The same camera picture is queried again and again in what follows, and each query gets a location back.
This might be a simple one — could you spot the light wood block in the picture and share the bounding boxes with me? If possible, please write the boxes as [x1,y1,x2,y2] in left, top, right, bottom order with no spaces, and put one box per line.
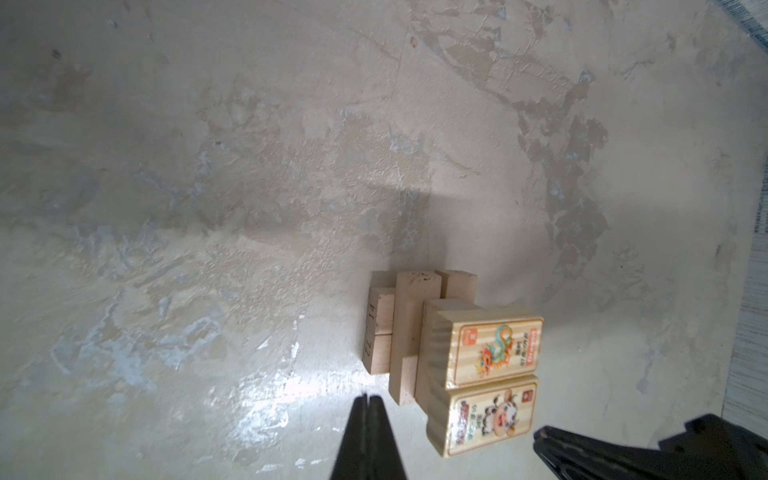
[389,271,442,406]

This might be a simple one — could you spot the patterned wood block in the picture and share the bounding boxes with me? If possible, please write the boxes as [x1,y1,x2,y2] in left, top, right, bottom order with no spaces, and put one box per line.
[426,375,539,458]
[416,299,544,393]

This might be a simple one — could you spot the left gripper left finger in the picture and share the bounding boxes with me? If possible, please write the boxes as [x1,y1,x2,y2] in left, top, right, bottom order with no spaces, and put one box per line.
[330,395,407,480]

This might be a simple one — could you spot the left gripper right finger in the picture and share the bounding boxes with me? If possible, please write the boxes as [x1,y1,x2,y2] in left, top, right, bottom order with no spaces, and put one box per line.
[533,414,767,480]

